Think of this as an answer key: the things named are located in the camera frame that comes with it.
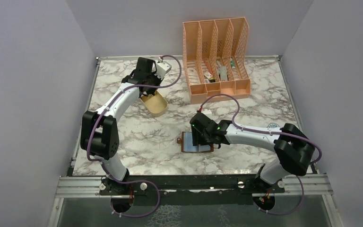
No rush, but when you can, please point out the brown leather card holder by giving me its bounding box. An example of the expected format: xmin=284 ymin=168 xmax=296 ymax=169
xmin=177 ymin=131 xmax=214 ymax=154

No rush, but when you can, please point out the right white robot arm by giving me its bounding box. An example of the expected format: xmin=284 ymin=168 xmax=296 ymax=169
xmin=190 ymin=112 xmax=315 ymax=192

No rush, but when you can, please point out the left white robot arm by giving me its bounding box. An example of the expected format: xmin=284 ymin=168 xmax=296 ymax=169
xmin=80 ymin=57 xmax=172 ymax=194

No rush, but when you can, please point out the tan oval card tray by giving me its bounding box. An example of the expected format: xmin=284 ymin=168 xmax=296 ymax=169
xmin=140 ymin=90 xmax=168 ymax=117

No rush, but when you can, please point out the small box in organizer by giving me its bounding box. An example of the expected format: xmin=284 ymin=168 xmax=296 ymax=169
xmin=203 ymin=71 xmax=216 ymax=83

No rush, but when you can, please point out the green white tube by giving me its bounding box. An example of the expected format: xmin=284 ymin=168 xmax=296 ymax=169
xmin=230 ymin=59 xmax=236 ymax=70

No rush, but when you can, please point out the orange plastic file organizer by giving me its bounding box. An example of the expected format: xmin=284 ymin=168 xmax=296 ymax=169
xmin=182 ymin=17 xmax=251 ymax=104

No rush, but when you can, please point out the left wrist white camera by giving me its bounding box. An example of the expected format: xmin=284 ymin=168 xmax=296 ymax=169
xmin=156 ymin=61 xmax=172 ymax=80

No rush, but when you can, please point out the wrist white camera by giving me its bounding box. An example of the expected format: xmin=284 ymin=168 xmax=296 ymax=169
xmin=156 ymin=61 xmax=172 ymax=80
xmin=201 ymin=109 xmax=212 ymax=116

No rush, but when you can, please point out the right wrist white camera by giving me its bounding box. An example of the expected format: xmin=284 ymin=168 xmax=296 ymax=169
xmin=201 ymin=109 xmax=212 ymax=116

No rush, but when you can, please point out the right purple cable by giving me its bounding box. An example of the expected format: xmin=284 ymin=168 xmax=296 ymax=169
xmin=198 ymin=93 xmax=323 ymax=217

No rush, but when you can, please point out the purple cable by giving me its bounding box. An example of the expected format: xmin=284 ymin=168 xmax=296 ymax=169
xmin=198 ymin=93 xmax=323 ymax=217
xmin=86 ymin=55 xmax=182 ymax=219

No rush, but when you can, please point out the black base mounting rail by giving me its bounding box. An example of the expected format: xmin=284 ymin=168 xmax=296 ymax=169
xmin=99 ymin=174 xmax=285 ymax=206

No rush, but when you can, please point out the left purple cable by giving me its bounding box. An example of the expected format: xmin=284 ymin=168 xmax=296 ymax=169
xmin=86 ymin=55 xmax=182 ymax=219

